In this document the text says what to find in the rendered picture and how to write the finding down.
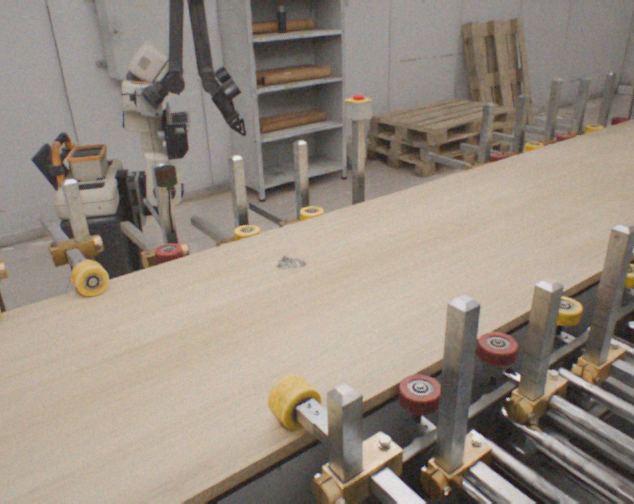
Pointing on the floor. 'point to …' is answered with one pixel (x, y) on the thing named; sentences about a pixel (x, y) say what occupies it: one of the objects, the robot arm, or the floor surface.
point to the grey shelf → (242, 75)
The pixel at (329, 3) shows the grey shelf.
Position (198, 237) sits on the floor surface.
